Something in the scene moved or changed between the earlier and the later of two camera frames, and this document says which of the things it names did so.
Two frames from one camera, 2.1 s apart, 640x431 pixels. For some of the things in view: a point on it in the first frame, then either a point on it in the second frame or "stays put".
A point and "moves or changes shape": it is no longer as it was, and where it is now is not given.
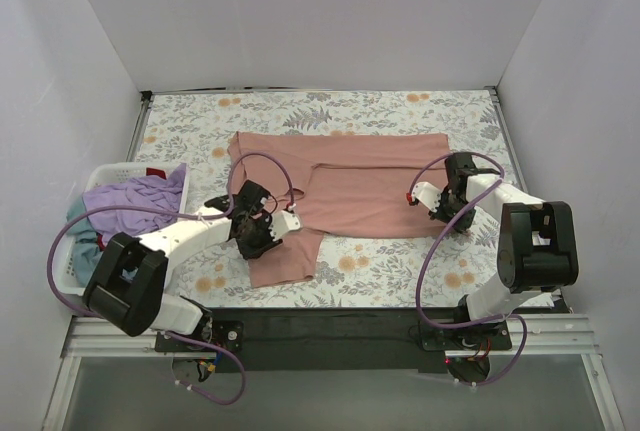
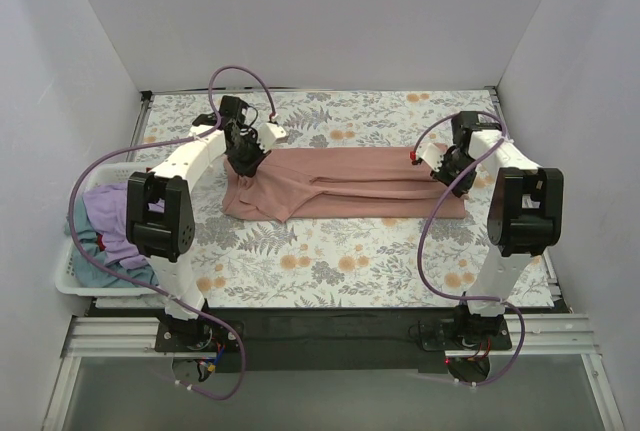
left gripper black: x=257 y=239 → x=245 y=154
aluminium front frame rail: x=554 y=335 stays put
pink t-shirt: x=339 y=183 moves or changes shape
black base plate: x=337 y=339 stays put
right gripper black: x=451 y=211 → x=454 y=172
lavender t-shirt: x=166 y=194 stays put
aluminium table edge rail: x=141 y=123 stays put
